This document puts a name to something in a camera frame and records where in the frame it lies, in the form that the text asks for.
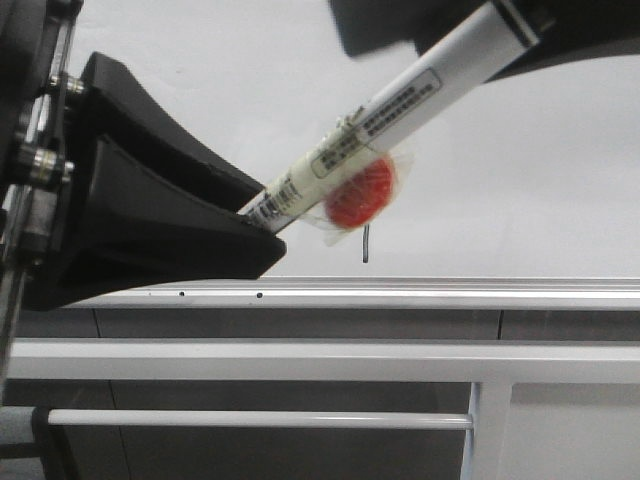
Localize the white marker with red magnet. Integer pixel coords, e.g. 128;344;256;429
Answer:
238;1;555;234

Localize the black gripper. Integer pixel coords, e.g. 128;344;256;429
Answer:
1;1;263;368

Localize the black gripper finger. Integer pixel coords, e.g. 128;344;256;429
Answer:
23;136;286;311
490;1;639;81
329;0;483;56

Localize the white metal stand frame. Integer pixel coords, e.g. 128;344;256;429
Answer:
8;338;639;479

